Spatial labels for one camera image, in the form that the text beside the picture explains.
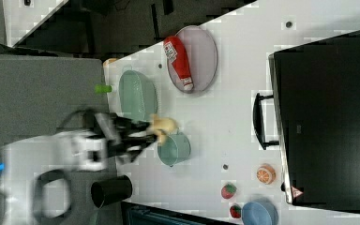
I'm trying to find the green metal cup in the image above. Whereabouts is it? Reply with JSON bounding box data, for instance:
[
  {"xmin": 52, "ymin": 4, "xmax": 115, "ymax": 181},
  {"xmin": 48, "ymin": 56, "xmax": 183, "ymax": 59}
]
[{"xmin": 157, "ymin": 132, "xmax": 191, "ymax": 167}]

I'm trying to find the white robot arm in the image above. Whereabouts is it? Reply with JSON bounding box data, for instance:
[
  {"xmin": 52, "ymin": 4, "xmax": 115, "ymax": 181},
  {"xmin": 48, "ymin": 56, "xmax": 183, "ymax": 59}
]
[{"xmin": 0, "ymin": 109, "xmax": 159, "ymax": 225}]

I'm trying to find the black round cup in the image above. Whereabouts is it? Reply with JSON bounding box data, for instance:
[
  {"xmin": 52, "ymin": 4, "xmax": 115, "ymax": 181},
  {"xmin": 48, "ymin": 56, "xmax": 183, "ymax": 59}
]
[{"xmin": 91, "ymin": 175, "xmax": 133, "ymax": 208}]

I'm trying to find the black toaster oven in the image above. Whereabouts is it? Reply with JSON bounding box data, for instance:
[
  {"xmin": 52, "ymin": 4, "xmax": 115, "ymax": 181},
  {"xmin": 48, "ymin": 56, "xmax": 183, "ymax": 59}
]
[{"xmin": 253, "ymin": 30, "xmax": 360, "ymax": 214}]

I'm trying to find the red plush ketchup bottle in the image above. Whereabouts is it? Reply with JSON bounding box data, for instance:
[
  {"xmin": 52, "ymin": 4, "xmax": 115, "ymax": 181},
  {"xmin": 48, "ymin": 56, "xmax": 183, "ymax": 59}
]
[{"xmin": 163, "ymin": 36, "xmax": 194, "ymax": 91}]

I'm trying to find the blue cup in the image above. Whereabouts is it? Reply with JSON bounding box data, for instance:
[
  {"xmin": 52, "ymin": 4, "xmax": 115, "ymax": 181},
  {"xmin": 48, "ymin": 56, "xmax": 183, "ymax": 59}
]
[{"xmin": 242, "ymin": 202, "xmax": 278, "ymax": 225}]

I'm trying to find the blue metal frame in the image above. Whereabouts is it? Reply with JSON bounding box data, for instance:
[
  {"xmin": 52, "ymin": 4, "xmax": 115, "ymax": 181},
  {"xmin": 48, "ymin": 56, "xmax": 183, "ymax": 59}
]
[{"xmin": 121, "ymin": 202, "xmax": 233, "ymax": 225}]

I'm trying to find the green plastic object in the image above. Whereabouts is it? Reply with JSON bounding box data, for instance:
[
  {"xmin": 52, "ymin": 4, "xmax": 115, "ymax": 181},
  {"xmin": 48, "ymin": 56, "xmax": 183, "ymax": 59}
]
[{"xmin": 95, "ymin": 84, "xmax": 113, "ymax": 94}]

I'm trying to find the small red strawberry toy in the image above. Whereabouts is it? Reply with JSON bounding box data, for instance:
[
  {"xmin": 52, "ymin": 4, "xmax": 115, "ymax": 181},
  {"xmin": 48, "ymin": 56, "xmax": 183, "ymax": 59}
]
[{"xmin": 230, "ymin": 204, "xmax": 242, "ymax": 218}]

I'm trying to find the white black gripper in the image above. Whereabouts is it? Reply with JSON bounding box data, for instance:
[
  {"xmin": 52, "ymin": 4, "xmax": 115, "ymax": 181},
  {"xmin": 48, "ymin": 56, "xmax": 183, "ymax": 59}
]
[{"xmin": 87, "ymin": 112, "xmax": 157, "ymax": 163}]

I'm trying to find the grey round plate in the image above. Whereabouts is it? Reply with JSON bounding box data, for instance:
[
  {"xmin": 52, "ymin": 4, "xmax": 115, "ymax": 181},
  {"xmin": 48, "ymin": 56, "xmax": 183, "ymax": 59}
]
[{"xmin": 167, "ymin": 25, "xmax": 218, "ymax": 94}]

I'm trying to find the large red strawberry toy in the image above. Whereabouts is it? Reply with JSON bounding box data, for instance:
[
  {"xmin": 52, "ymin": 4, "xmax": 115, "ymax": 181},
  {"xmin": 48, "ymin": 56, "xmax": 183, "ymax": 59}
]
[{"xmin": 221, "ymin": 183, "xmax": 237, "ymax": 200}]

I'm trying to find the green oval colander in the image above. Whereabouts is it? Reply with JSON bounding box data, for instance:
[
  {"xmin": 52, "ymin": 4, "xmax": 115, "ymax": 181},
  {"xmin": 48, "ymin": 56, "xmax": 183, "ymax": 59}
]
[{"xmin": 119, "ymin": 66, "xmax": 158, "ymax": 122}]

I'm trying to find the orange slice toy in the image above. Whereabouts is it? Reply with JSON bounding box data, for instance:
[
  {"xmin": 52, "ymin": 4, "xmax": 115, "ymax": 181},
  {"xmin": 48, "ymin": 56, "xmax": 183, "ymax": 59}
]
[{"xmin": 256, "ymin": 164, "xmax": 276, "ymax": 185}]

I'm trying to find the yellow plush peeled banana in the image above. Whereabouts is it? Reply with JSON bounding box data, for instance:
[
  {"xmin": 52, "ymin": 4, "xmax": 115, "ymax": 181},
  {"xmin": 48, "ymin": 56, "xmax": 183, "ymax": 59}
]
[{"xmin": 148, "ymin": 114, "xmax": 178, "ymax": 146}]

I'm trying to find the black cable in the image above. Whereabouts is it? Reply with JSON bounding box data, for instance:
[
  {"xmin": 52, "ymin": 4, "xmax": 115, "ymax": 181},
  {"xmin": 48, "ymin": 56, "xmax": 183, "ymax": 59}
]
[{"xmin": 55, "ymin": 107, "xmax": 98, "ymax": 132}]

